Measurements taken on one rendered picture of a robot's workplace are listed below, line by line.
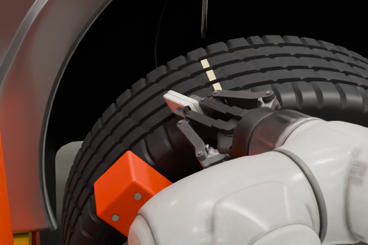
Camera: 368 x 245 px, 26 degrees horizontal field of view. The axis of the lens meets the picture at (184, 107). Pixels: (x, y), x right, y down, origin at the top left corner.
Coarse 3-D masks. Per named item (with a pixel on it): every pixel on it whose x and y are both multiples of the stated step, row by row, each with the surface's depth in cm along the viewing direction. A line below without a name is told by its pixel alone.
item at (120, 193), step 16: (128, 160) 101; (112, 176) 101; (128, 176) 98; (144, 176) 100; (160, 176) 104; (96, 192) 102; (112, 192) 98; (128, 192) 97; (144, 192) 97; (96, 208) 99; (112, 208) 98; (128, 208) 98; (112, 224) 99; (128, 224) 99
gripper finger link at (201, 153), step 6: (180, 120) 101; (180, 126) 100; (186, 126) 99; (186, 132) 98; (192, 132) 98; (186, 138) 99; (192, 138) 97; (198, 138) 96; (192, 144) 96; (198, 144) 95; (204, 144) 94; (198, 150) 94; (204, 150) 93; (198, 156) 93; (204, 156) 93; (204, 168) 94
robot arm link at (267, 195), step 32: (256, 160) 72; (288, 160) 73; (160, 192) 70; (192, 192) 68; (224, 192) 68; (256, 192) 68; (288, 192) 69; (160, 224) 66; (192, 224) 66; (224, 224) 66; (256, 224) 65; (288, 224) 66
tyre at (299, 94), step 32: (192, 64) 119; (224, 64) 116; (256, 64) 114; (288, 64) 114; (320, 64) 115; (352, 64) 120; (128, 96) 122; (160, 96) 115; (288, 96) 105; (320, 96) 106; (352, 96) 107; (96, 128) 124; (128, 128) 114; (160, 128) 108; (96, 160) 117; (160, 160) 105; (192, 160) 106; (64, 192) 130; (64, 224) 125; (96, 224) 109
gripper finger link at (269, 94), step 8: (216, 96) 102; (224, 96) 101; (232, 96) 100; (240, 96) 99; (248, 96) 98; (256, 96) 97; (264, 96) 96; (272, 96) 96; (232, 104) 101; (240, 104) 100; (248, 104) 99; (256, 104) 98
